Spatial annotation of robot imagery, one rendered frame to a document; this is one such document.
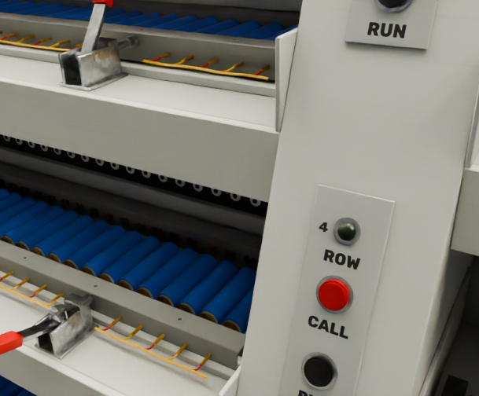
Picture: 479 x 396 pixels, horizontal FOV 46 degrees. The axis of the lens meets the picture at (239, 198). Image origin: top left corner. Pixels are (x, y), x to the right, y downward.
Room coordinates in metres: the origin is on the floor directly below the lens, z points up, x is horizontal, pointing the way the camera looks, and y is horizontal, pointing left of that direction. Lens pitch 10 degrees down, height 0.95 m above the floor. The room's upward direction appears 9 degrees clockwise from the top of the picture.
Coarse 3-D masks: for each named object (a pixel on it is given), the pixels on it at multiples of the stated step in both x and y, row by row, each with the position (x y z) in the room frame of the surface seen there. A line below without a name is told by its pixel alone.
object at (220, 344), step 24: (0, 240) 0.48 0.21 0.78; (0, 264) 0.47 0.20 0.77; (24, 264) 0.45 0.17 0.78; (48, 264) 0.45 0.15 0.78; (48, 288) 0.44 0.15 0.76; (72, 288) 0.42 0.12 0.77; (96, 288) 0.42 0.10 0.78; (120, 288) 0.42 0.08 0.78; (120, 312) 0.40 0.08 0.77; (144, 312) 0.39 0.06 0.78; (168, 312) 0.39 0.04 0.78; (168, 336) 0.38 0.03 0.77; (192, 336) 0.37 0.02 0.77; (216, 336) 0.36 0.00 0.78; (240, 336) 0.36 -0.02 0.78; (168, 360) 0.36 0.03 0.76; (216, 360) 0.36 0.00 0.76
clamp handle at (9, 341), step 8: (56, 312) 0.38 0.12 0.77; (56, 320) 0.38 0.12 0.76; (32, 328) 0.37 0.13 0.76; (40, 328) 0.37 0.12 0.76; (48, 328) 0.37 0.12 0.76; (0, 336) 0.35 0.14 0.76; (8, 336) 0.35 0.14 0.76; (16, 336) 0.35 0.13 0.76; (24, 336) 0.36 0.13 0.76; (32, 336) 0.36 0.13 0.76; (0, 344) 0.34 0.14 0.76; (8, 344) 0.34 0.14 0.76; (16, 344) 0.35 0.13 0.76; (0, 352) 0.34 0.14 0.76
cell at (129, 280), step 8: (160, 248) 0.48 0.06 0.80; (168, 248) 0.48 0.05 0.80; (176, 248) 0.48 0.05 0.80; (152, 256) 0.46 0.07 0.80; (160, 256) 0.47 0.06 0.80; (168, 256) 0.47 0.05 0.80; (144, 264) 0.45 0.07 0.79; (152, 264) 0.46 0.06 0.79; (160, 264) 0.46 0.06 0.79; (128, 272) 0.44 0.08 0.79; (136, 272) 0.44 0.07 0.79; (144, 272) 0.45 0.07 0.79; (152, 272) 0.45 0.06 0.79; (120, 280) 0.44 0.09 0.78; (128, 280) 0.43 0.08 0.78; (136, 280) 0.44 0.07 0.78; (144, 280) 0.44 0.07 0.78; (136, 288) 0.43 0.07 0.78
